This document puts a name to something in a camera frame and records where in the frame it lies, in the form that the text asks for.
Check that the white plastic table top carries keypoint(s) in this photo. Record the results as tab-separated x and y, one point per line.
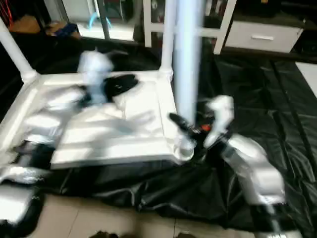
138	119

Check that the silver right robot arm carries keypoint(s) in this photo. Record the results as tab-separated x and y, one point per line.
252	168

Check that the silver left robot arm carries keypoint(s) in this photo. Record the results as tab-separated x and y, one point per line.
34	139

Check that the black work mat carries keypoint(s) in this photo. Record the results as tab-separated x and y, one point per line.
208	188

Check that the grey metal pole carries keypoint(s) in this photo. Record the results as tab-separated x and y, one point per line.
105	20

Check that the white glass-door cabinet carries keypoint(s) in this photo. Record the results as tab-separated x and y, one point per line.
158	22

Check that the dark robot right foot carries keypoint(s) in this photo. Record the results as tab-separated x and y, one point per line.
185	235

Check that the dark robot foot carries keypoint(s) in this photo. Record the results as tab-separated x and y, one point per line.
185	235
106	234

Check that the white low drawer unit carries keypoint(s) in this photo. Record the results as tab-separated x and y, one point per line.
262	37

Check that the white sheet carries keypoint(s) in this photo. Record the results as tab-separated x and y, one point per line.
309	77

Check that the dark robot left foot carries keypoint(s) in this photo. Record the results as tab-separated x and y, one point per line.
106	234

